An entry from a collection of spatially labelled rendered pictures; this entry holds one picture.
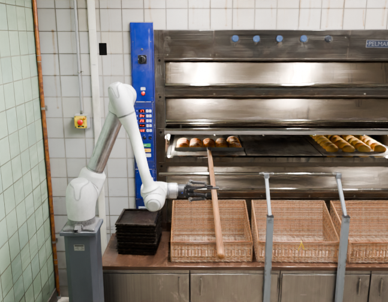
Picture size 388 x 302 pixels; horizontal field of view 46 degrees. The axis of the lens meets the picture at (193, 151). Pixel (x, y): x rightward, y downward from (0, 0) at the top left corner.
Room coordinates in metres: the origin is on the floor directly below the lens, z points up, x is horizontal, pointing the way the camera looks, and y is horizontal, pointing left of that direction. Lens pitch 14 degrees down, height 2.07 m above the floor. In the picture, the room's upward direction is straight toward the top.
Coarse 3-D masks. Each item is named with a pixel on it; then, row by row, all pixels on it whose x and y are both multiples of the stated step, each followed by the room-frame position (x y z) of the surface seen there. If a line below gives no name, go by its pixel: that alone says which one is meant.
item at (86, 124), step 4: (76, 116) 3.22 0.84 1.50; (80, 116) 3.22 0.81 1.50; (84, 116) 3.22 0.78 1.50; (88, 116) 3.26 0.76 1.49; (76, 120) 3.22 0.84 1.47; (84, 120) 3.22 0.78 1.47; (88, 120) 3.25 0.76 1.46; (76, 124) 3.22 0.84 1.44; (84, 124) 3.22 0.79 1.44; (88, 124) 3.24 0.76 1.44; (76, 128) 3.23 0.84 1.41; (80, 128) 3.23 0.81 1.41; (84, 128) 3.23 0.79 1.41
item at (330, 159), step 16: (176, 160) 3.29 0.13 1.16; (192, 160) 3.29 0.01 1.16; (224, 160) 3.29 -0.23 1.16; (240, 160) 3.29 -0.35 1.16; (256, 160) 3.29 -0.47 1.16; (272, 160) 3.28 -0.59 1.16; (288, 160) 3.28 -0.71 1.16; (304, 160) 3.28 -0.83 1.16; (320, 160) 3.28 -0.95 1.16; (336, 160) 3.28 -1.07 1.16; (352, 160) 3.28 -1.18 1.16; (368, 160) 3.28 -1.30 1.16; (384, 160) 3.28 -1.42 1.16
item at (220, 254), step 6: (210, 150) 3.38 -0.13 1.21; (210, 156) 3.19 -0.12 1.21; (210, 162) 3.03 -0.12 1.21; (210, 168) 2.89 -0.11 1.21; (210, 174) 2.76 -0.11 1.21; (210, 180) 2.65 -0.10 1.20; (216, 198) 2.33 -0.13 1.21; (216, 204) 2.23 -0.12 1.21; (216, 210) 2.15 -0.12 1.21; (216, 216) 2.07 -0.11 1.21; (216, 222) 2.00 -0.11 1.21; (216, 228) 1.93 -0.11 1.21; (216, 234) 1.87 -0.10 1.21; (216, 240) 1.82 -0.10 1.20; (222, 240) 1.83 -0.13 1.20; (216, 246) 1.77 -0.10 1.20; (222, 246) 1.76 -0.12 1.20; (222, 252) 1.70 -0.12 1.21; (222, 258) 1.69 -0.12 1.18
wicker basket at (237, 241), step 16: (176, 208) 3.24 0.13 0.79; (192, 208) 3.24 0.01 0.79; (208, 208) 3.24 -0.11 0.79; (224, 208) 3.24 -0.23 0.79; (240, 208) 3.25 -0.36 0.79; (176, 224) 3.21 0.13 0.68; (192, 224) 3.21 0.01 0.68; (208, 224) 3.21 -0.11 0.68; (176, 240) 3.11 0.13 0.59; (192, 240) 3.11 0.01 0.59; (208, 240) 3.11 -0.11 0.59; (224, 240) 3.11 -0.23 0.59; (240, 240) 3.11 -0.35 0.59; (176, 256) 2.79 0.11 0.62; (192, 256) 2.79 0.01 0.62; (208, 256) 2.79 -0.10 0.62; (224, 256) 2.79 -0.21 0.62; (240, 256) 2.80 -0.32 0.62
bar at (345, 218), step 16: (240, 176) 2.92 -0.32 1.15; (256, 176) 2.92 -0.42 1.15; (272, 176) 2.92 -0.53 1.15; (288, 176) 2.92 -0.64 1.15; (304, 176) 2.91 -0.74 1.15; (320, 176) 2.91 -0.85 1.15; (336, 176) 2.90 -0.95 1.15; (272, 224) 2.69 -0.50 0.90; (272, 240) 2.69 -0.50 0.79; (336, 288) 2.70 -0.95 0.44
